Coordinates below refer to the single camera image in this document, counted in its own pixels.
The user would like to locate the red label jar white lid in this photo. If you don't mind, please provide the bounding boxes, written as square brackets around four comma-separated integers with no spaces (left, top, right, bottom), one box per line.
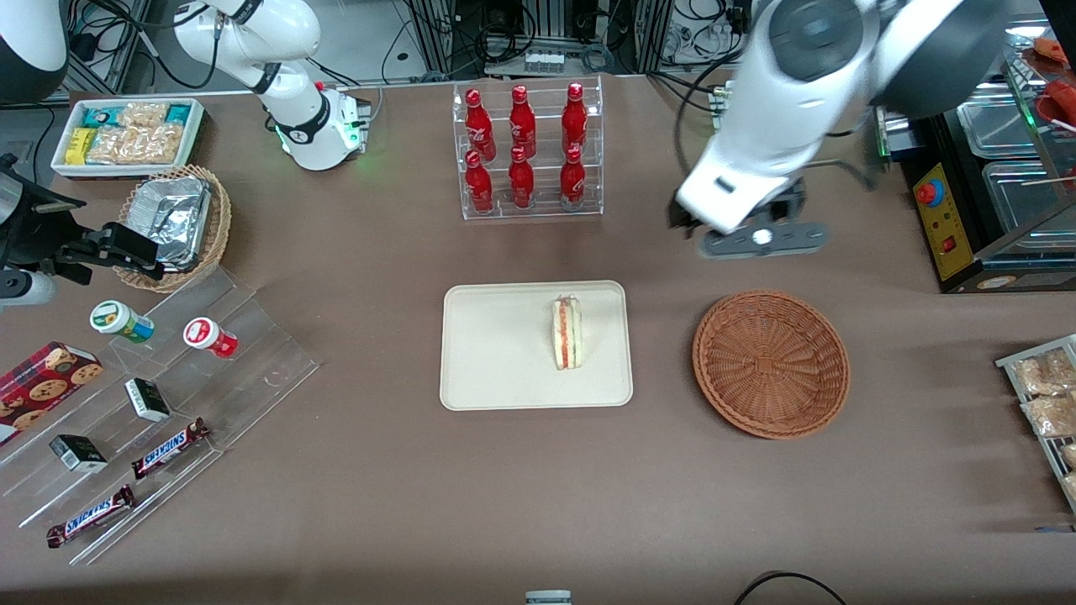
[183,317,239,360]

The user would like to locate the Snickers chocolate bar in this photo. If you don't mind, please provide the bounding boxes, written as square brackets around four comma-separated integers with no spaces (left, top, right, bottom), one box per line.
[46,485,136,549]
[130,418,211,481]

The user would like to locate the clear acrylic step shelf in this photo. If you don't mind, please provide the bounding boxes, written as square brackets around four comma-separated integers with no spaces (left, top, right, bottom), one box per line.
[0,266,321,566]

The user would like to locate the red food item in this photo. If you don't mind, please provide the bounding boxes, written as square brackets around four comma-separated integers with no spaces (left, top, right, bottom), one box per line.
[1032,35,1076,66]
[1041,80,1076,129]

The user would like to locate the red cola bottle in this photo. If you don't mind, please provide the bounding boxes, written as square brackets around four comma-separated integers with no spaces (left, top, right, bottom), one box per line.
[560,145,587,208]
[562,82,588,155]
[508,145,535,210]
[465,150,495,213]
[464,87,498,162]
[509,84,537,159]

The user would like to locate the brown wicker basket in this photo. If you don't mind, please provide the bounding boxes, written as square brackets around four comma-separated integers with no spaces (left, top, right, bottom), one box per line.
[692,289,851,441]

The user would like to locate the green label jar white lid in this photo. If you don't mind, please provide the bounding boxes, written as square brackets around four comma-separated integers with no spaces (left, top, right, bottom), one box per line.
[90,300,156,345]

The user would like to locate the red chocolate chip cookie box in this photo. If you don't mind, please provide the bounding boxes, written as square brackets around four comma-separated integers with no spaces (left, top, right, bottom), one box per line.
[0,340,104,448]

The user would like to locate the stainless steel pan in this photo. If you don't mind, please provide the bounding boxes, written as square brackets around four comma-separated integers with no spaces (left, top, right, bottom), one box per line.
[982,160,1076,234]
[958,101,1039,159]

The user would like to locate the tray of packaged snacks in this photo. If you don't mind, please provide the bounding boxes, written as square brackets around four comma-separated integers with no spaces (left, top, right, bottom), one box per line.
[995,334,1076,513]

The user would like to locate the silver foil wrapped package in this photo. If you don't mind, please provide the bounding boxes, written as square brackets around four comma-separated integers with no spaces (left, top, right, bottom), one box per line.
[126,175,212,271]

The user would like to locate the clear bag of crackers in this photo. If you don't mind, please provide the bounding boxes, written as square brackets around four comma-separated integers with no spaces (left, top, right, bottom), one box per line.
[87,124,187,166]
[116,102,169,129]

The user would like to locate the black cable loop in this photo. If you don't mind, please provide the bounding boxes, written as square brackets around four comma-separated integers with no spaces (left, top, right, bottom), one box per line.
[734,571,848,605]

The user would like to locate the small black carton box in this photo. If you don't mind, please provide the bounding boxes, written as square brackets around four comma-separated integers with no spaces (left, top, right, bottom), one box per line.
[124,377,171,423]
[49,434,108,473]

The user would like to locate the white plastic snack bin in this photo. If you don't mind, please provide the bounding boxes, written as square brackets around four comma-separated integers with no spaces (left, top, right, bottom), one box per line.
[50,97,206,180]

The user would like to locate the black food warmer machine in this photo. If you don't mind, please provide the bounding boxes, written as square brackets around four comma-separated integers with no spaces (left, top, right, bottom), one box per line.
[874,25,1076,294]

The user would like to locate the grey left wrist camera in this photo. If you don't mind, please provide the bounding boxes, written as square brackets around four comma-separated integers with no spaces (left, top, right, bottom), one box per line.
[696,222,830,260]

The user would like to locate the cream plastic tray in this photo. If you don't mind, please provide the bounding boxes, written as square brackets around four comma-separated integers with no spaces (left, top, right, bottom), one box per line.
[440,280,634,412]

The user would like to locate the clear acrylic bottle rack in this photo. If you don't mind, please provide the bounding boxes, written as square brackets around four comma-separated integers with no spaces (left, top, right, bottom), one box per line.
[451,75,605,222]

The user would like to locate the triangular sandwich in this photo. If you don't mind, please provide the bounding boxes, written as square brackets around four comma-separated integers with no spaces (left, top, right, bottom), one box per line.
[551,294,583,371]

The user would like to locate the light tan wicker basket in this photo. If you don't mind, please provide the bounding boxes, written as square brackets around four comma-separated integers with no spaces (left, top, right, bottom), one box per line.
[112,165,233,294]

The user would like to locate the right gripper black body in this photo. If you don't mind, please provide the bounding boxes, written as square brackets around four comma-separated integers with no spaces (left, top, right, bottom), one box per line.
[0,192,90,275]

